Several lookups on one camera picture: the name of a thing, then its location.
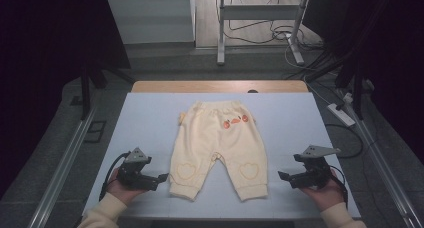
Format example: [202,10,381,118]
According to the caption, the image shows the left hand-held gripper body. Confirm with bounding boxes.
[116,147,153,189]

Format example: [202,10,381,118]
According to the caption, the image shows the cream baby pants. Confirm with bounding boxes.
[168,100,269,202]

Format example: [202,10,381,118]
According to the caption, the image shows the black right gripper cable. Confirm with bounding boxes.
[328,164,350,210]

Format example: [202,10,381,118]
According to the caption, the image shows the white metal stand frame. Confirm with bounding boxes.
[216,0,312,67]

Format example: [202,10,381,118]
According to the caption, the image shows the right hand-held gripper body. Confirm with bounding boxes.
[293,145,342,189]

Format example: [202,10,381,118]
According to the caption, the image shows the white power strip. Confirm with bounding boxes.
[326,102,357,128]

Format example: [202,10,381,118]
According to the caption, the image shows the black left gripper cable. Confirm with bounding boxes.
[98,151,131,202]

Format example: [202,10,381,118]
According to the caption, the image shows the aluminium rail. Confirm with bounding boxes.
[338,87,424,228]
[28,106,98,228]

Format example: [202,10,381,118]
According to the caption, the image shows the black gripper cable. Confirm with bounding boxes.
[98,151,131,202]
[328,164,350,210]

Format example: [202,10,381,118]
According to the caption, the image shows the black cable under stand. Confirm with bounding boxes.
[222,17,288,45]

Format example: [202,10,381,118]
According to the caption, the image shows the person's right hand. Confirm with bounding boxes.
[299,169,346,212]

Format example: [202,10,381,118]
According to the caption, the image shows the person's left hand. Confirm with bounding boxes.
[106,169,148,206]

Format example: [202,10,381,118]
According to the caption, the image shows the white foam mat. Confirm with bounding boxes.
[82,92,362,220]

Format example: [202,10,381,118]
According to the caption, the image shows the black curtain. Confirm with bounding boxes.
[0,0,132,197]
[302,0,424,156]

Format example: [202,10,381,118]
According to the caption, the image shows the dark floor plate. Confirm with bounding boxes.
[83,120,108,144]

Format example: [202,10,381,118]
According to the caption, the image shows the black metal stand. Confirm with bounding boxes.
[304,49,366,120]
[79,62,135,121]

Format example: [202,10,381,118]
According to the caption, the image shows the black floor cable loop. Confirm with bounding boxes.
[324,122,365,160]

